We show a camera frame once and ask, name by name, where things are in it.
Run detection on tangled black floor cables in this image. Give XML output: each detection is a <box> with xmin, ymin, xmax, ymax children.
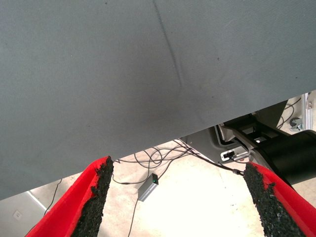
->
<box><xmin>112</xmin><ymin>139</ymin><xmax>246</xmax><ymax>185</ymax></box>

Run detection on thin black floor cable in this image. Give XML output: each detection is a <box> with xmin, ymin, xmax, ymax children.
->
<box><xmin>43</xmin><ymin>178</ymin><xmax>63</xmax><ymax>216</ymax></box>

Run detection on dark grey table cloth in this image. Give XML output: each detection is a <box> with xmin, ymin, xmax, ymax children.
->
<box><xmin>0</xmin><ymin>0</ymin><xmax>316</xmax><ymax>201</ymax></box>

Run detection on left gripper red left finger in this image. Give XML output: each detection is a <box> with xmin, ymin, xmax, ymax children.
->
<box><xmin>24</xmin><ymin>155</ymin><xmax>115</xmax><ymax>237</ymax></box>

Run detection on small grey adapter box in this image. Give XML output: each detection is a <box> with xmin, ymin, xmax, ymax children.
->
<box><xmin>137</xmin><ymin>172</ymin><xmax>159</xmax><ymax>202</ymax></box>

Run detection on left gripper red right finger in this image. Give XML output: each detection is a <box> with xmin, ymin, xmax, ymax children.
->
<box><xmin>243</xmin><ymin>161</ymin><xmax>316</xmax><ymax>237</ymax></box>

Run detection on grey base housing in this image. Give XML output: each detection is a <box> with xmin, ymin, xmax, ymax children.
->
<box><xmin>180</xmin><ymin>124</ymin><xmax>250</xmax><ymax>163</ymax></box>

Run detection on caster wheel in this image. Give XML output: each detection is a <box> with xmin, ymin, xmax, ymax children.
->
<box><xmin>288</xmin><ymin>118</ymin><xmax>304</xmax><ymax>131</ymax></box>

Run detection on aluminium frame post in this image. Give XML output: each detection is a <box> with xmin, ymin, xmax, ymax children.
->
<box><xmin>304</xmin><ymin>92</ymin><xmax>316</xmax><ymax>131</ymax></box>

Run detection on black cylindrical frame tube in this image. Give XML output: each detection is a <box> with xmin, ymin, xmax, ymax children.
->
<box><xmin>256</xmin><ymin>130</ymin><xmax>316</xmax><ymax>185</ymax></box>

